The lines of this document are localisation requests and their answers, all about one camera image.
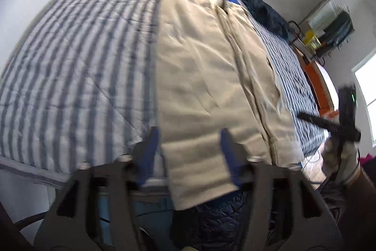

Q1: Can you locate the beige and blue work coverall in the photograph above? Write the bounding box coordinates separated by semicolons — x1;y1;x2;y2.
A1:
156;0;303;210

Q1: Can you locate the black metal clothes rack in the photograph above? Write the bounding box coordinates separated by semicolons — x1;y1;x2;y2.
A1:
289;0;355;66

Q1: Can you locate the right hand white glove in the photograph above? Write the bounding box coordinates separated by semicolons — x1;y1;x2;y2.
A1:
321;137;361;185

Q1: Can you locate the dark blue quilted jacket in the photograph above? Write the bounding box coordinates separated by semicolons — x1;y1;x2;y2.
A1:
170;191;249;250

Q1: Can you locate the yellow box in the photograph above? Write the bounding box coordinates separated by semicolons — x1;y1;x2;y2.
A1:
303;29;321;52

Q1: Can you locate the dark teal garment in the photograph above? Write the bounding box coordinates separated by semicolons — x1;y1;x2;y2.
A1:
242;0;293;41

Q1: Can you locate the blue striped bed quilt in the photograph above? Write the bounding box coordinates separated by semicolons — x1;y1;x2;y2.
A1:
0;0;327;190

